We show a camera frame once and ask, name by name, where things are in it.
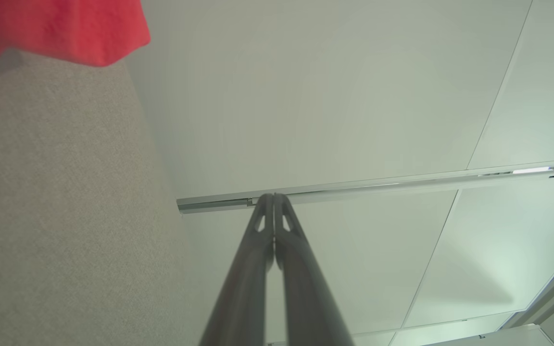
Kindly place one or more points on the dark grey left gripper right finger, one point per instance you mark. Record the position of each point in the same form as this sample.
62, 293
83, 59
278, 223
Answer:
301, 278

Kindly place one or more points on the grey metal rail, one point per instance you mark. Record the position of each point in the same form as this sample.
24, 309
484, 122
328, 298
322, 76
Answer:
354, 187

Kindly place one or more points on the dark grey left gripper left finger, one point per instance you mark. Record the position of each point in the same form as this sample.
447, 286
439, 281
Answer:
250, 269

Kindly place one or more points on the red jersey with black print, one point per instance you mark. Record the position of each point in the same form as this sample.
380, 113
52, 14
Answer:
65, 29

